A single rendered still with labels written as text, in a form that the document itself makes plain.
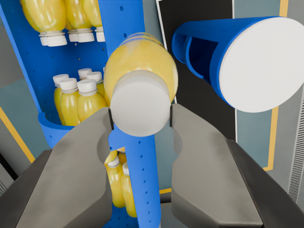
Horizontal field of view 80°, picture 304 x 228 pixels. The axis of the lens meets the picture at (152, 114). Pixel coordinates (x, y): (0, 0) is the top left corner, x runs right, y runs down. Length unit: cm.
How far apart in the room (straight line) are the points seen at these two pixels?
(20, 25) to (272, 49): 64
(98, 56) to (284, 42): 54
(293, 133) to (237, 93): 187
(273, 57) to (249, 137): 162
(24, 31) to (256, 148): 221
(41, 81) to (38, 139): 157
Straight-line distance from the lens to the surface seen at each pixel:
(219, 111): 170
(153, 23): 156
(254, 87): 65
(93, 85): 42
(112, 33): 35
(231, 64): 59
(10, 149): 230
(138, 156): 46
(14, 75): 132
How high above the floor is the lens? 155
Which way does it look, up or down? 64 degrees down
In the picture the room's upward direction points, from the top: 171 degrees clockwise
